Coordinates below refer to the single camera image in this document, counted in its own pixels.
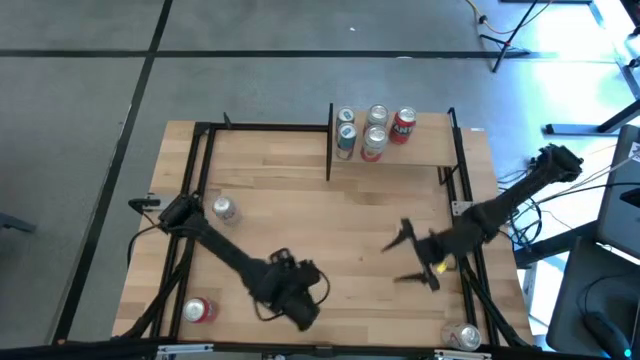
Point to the silver and white can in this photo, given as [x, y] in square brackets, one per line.
[465, 337]

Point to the grey desk top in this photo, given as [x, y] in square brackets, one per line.
[570, 300]

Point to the red soda can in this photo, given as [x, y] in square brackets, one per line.
[197, 310]
[402, 127]

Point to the black desk foot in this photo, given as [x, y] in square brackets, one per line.
[575, 129]

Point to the teal and white can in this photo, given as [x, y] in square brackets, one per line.
[346, 142]
[345, 115]

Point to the dark grey desk beam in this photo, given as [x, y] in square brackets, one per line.
[540, 252]

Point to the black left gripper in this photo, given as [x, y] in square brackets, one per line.
[292, 290]

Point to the dark metal bar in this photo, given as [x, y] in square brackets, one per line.
[631, 80]

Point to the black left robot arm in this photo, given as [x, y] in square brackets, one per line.
[220, 245]

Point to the silver metal bracket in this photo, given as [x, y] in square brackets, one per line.
[185, 349]
[462, 355]

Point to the grey panel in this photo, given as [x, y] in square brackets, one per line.
[617, 200]

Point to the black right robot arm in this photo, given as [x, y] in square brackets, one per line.
[510, 200]

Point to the plain silver can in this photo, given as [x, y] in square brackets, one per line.
[223, 207]

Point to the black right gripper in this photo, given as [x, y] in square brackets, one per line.
[435, 247]

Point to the dark grey chair leg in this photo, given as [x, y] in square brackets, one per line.
[15, 223]

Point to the black computer mouse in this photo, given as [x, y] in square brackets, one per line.
[605, 332]

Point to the wooden shelf with black sides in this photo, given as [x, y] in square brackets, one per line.
[430, 147]

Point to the black tripod stand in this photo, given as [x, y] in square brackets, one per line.
[505, 45]

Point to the black metal table frame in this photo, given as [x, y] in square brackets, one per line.
[270, 127]

